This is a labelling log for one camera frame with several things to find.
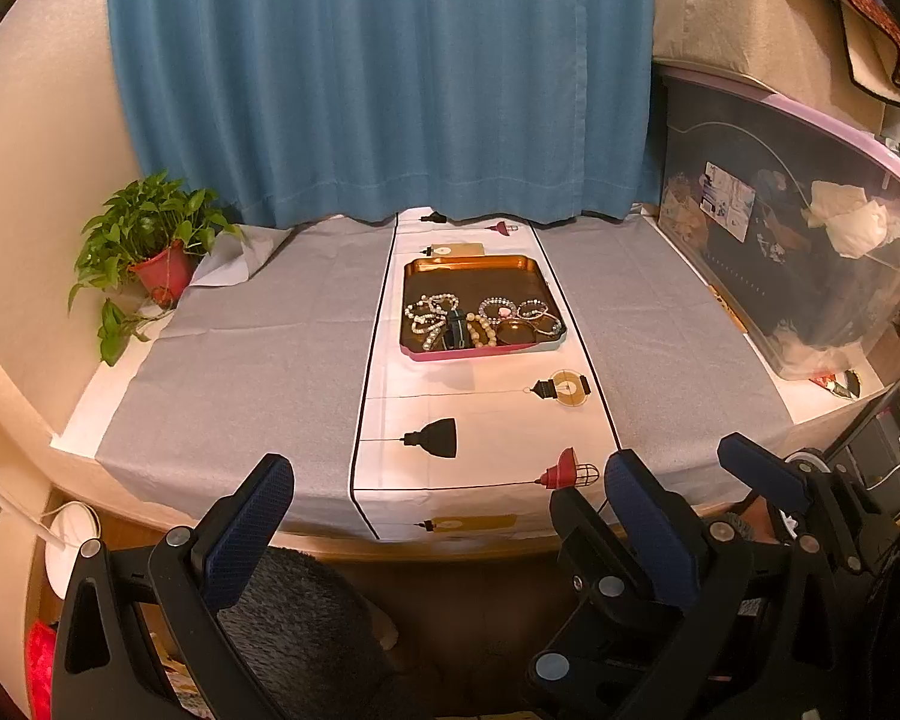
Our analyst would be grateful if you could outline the grey fluffy cushion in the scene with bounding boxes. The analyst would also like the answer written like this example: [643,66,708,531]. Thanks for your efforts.
[217,546,422,720]

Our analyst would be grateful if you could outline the red green packet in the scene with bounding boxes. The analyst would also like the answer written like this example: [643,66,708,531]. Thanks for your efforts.
[810,369,864,399]

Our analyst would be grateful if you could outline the copper tray pink blue rim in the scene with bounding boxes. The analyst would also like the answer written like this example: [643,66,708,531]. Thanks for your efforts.
[399,255,568,363]

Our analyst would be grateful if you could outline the patterned cloth black trim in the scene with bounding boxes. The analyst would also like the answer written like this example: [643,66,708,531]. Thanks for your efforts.
[769,0,900,107]

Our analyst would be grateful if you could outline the white round lamp base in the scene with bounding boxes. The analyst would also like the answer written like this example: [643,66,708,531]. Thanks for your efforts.
[43,502,103,602]

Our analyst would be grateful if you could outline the red cloth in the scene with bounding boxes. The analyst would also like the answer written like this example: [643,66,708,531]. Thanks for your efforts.
[25,618,58,720]

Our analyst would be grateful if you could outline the white cable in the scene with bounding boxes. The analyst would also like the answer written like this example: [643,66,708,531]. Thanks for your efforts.
[0,463,70,550]

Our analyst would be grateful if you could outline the white lamp-print table runner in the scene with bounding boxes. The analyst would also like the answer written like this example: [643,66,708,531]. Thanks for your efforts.
[350,208,624,542]

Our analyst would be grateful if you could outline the beige fabric storage box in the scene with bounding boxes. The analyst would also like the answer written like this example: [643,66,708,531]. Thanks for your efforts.
[651,0,890,130]

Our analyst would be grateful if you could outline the blue curtain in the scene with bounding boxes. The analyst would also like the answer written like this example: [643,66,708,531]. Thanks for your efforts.
[107,0,662,230]

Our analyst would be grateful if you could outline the green potted plant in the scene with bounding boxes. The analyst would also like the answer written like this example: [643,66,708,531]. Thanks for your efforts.
[67,171,245,368]

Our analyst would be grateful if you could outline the grey tablecloth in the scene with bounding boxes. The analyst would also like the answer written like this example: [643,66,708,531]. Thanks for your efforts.
[94,212,793,535]

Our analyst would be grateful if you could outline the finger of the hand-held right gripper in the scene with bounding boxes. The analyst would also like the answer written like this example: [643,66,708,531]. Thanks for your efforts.
[718,433,900,579]
[526,487,673,720]

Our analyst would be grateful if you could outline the clear storage bin purple lid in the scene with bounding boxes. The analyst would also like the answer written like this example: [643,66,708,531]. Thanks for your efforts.
[655,64,900,385]

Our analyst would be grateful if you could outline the white pearl bracelet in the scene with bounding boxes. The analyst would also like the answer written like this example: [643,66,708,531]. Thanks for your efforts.
[404,292,459,354]

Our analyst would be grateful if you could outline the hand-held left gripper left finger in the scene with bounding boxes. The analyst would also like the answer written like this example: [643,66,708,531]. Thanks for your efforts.
[51,454,296,720]

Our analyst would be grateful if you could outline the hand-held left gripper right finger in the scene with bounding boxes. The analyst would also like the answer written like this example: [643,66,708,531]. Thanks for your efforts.
[604,450,755,720]

